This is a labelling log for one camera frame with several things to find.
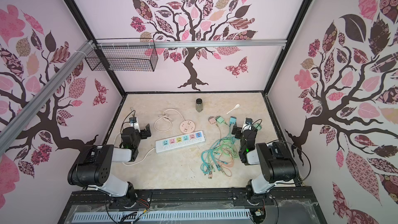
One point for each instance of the white multicolour power strip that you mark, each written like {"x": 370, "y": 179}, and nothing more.
{"x": 180, "y": 141}

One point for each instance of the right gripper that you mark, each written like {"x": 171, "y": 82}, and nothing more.
{"x": 241, "y": 131}

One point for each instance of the teal charger plug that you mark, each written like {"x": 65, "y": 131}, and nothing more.
{"x": 257, "y": 126}
{"x": 233, "y": 121}

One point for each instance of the light green charger plug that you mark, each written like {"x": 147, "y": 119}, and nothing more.
{"x": 220, "y": 120}

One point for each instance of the round pink power socket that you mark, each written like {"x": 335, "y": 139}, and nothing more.
{"x": 187, "y": 126}

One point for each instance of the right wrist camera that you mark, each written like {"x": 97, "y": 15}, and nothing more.
{"x": 247, "y": 124}

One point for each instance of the pink charger plug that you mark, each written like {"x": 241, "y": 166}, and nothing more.
{"x": 212, "y": 120}

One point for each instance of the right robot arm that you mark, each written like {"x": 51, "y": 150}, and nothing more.
{"x": 275, "y": 160}

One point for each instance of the white spoon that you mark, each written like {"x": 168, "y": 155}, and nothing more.
{"x": 234, "y": 108}

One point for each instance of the white cable duct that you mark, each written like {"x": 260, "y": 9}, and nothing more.
{"x": 160, "y": 216}

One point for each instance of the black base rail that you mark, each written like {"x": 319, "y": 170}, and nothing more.
{"x": 282, "y": 205}

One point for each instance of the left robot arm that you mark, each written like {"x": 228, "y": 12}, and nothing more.
{"x": 92, "y": 168}

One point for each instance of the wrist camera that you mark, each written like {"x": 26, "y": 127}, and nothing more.
{"x": 247, "y": 124}
{"x": 134, "y": 123}

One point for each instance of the black wire basket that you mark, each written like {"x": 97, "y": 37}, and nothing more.
{"x": 123, "y": 54}

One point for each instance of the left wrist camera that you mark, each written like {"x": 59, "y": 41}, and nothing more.
{"x": 134, "y": 123}

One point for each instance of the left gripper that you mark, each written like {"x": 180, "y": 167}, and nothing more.
{"x": 142, "y": 131}

